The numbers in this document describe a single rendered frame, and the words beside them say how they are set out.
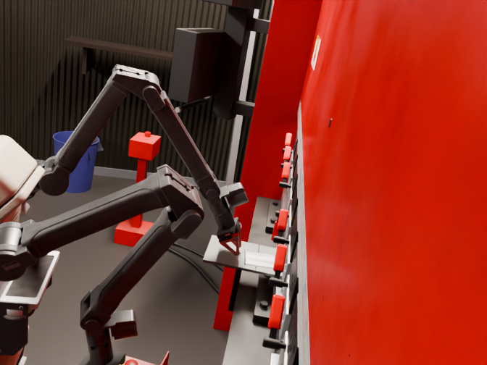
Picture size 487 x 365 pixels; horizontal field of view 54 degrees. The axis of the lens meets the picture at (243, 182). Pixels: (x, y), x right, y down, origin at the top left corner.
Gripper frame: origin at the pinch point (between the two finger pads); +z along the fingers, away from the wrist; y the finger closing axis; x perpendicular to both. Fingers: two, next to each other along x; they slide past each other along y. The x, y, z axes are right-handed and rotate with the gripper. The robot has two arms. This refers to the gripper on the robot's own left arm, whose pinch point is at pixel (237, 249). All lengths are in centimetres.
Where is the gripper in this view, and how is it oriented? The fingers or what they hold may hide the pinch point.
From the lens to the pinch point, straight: 164.0
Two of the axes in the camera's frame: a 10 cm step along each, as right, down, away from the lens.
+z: 3.6, 8.8, 2.9
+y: 1.1, -3.6, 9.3
